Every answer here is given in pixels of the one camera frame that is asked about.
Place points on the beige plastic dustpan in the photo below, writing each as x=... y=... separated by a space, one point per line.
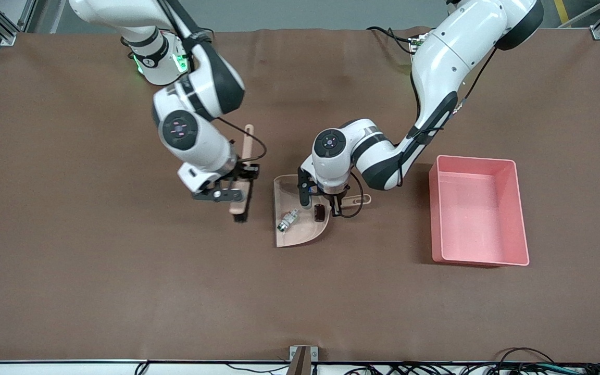
x=300 y=237

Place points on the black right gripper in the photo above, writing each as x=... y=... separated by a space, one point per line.
x=244 y=173

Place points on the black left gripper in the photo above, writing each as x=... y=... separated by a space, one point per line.
x=335 y=201

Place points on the pink plastic bin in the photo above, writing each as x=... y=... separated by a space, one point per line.
x=477 y=219

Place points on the brown table cover mat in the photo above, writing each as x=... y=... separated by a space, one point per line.
x=123 y=291

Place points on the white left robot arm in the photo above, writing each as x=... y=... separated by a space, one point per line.
x=435 y=67

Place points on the beige brush with black bristles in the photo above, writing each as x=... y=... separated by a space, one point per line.
x=248 y=146

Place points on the small black electronic component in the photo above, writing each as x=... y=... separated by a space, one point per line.
x=319 y=213

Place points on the white green push-button switch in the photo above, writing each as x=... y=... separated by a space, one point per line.
x=287 y=221

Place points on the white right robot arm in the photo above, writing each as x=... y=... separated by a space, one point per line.
x=201 y=146

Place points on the metal bracket with brown post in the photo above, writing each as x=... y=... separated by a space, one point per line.
x=302 y=362

